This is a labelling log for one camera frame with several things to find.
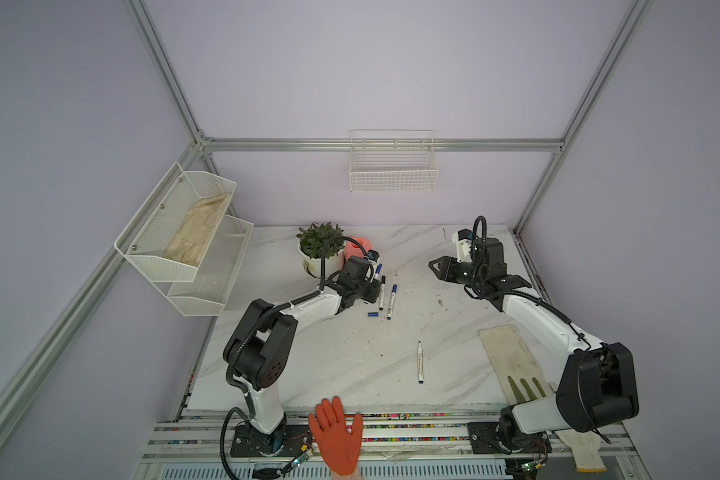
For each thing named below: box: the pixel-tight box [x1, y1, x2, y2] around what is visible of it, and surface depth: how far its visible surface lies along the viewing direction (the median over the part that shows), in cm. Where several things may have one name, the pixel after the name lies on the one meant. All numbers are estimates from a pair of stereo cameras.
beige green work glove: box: [479, 325, 554, 405], surface depth 88 cm
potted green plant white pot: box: [296, 221, 345, 279], surface depth 95 cm
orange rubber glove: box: [308, 396, 363, 476], surface depth 75 cm
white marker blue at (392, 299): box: [387, 284, 398, 320], surface depth 101 cm
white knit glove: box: [555, 428, 607, 473], surface depth 73 cm
